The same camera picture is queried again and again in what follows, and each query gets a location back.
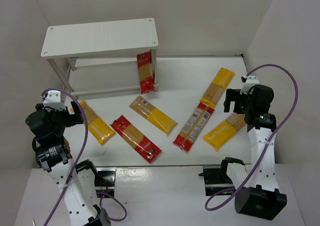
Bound red pasta bag label side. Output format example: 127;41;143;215
173;102;215;152

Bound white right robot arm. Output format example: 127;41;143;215
223;84;287;221

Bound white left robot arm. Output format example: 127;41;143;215
25;102;111;226

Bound yellow pasta bag upper right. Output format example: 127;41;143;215
200;67;236;109

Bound yellow pasta bag far left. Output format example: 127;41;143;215
79;100;115;146

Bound yellow Pastatime pasta bag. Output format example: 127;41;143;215
203;113;246;151

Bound white two-tier shelf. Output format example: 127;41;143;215
41;18;159;97

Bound yellow pasta bag centre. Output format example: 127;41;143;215
129;95;178;135

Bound red pasta bag on shelf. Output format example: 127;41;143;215
136;51;155;94

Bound red pasta bag front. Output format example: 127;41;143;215
111;115;162;163

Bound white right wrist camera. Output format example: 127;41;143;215
240;75;260;95

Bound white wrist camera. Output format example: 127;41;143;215
42;90;67;111
240;75;260;95

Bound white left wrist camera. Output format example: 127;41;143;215
42;90;67;111

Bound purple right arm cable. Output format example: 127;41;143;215
204;64;299;212

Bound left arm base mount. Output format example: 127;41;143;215
94;167;117;198

